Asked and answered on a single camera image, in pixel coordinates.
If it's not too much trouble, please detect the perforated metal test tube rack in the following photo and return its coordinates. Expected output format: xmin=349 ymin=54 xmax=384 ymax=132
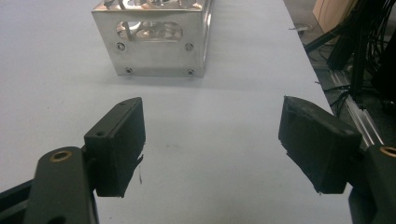
xmin=91 ymin=0 xmax=215 ymax=78

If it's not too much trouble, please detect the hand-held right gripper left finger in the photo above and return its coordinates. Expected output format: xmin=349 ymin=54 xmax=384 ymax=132
xmin=83 ymin=96 xmax=147 ymax=199

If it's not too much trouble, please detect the aluminium floor rail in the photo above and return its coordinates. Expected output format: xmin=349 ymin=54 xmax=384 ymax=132
xmin=328 ymin=69 xmax=386 ymax=148

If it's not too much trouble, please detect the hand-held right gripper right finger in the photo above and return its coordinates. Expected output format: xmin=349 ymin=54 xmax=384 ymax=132
xmin=277 ymin=95 xmax=363 ymax=195

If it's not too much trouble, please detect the black cable bundle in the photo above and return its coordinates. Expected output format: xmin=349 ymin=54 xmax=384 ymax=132
xmin=351 ymin=0 xmax=396 ymax=106

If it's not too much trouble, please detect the black metal stand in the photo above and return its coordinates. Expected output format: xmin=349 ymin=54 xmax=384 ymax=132
xmin=304 ymin=18 xmax=375 ymax=101

